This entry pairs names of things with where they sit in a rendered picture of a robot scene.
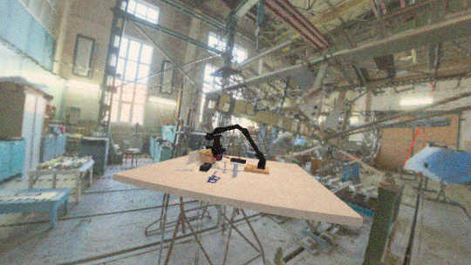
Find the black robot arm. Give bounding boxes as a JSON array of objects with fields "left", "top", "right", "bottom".
[{"left": 205, "top": 124, "right": 266, "bottom": 170}]

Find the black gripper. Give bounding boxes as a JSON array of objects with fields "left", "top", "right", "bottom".
[{"left": 206, "top": 141, "right": 226, "bottom": 157}]

